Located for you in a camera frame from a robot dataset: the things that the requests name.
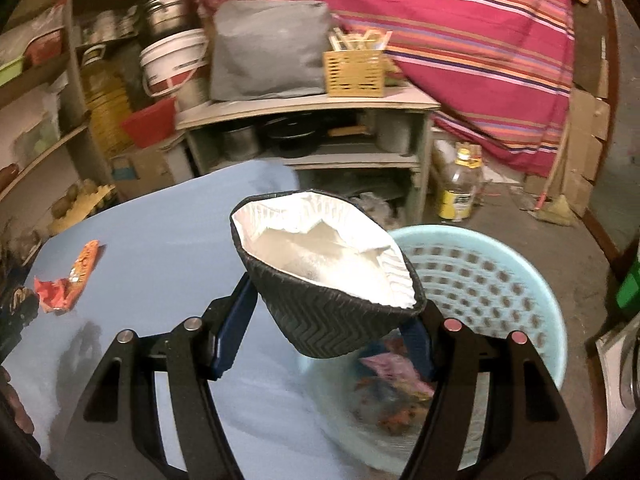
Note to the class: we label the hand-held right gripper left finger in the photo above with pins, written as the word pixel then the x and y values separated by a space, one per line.
pixel 232 340

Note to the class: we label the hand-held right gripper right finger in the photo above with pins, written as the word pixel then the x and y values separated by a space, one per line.
pixel 422 355

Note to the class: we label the pink snack wrapper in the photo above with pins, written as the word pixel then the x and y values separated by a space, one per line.
pixel 395 367

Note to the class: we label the black paper bowl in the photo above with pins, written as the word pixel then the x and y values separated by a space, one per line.
pixel 325 320

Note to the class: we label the light blue plastic wastebasket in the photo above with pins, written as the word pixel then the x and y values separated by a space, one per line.
pixel 500 280

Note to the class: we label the person's left hand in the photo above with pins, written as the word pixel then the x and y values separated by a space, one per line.
pixel 12 400

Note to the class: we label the orange snack wrapper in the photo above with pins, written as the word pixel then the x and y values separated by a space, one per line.
pixel 75 280

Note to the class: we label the brown potato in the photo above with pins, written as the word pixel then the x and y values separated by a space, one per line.
pixel 62 205
pixel 75 191

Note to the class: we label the yellow egg tray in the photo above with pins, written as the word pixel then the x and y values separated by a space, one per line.
pixel 85 212

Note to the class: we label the clear plastic bag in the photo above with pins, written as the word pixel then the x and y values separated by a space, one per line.
pixel 377 210

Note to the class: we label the clear bottle yellow label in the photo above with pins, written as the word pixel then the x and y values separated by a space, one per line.
pixel 457 200

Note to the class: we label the brown cardboard box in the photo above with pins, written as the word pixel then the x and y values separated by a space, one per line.
pixel 145 170

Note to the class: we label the straw broom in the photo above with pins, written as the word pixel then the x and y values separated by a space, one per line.
pixel 555 210

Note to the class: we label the small metal pot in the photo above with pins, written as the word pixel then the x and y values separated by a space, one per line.
pixel 240 142

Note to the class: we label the black pan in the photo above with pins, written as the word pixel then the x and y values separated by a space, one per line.
pixel 292 137

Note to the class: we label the green box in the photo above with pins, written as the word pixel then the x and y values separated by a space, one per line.
pixel 629 285

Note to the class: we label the grey metal container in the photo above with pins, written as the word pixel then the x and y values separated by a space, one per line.
pixel 394 135

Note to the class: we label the red plastic basin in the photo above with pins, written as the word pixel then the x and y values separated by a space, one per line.
pixel 150 122

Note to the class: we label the yellow oil jug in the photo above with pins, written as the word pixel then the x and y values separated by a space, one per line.
pixel 105 105

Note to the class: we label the low wooden cabinet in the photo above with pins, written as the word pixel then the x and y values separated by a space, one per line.
pixel 310 105

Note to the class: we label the green plastic tray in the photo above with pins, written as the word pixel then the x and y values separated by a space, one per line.
pixel 11 72

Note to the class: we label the tall wooden shelving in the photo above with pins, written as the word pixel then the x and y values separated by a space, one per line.
pixel 75 75

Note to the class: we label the red plastic container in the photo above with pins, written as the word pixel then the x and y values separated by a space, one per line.
pixel 45 49

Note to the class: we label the white plastic bucket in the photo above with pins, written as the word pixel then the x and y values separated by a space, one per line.
pixel 170 60

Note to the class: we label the yellow slotted utensil basket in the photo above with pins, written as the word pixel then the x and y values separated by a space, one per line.
pixel 352 75

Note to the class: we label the grey fabric bag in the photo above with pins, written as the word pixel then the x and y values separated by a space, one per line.
pixel 270 50

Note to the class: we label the row of metal jars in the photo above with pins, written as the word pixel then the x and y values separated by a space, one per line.
pixel 107 25

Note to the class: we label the red striped blanket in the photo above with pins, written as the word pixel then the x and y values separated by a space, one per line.
pixel 450 35

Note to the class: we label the bundle of wooden utensils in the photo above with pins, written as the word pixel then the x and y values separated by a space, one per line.
pixel 357 40

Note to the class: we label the large metal pot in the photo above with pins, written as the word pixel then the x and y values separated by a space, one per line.
pixel 167 12

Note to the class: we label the cardboard wall pieces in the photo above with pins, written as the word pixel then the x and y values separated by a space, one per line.
pixel 585 145

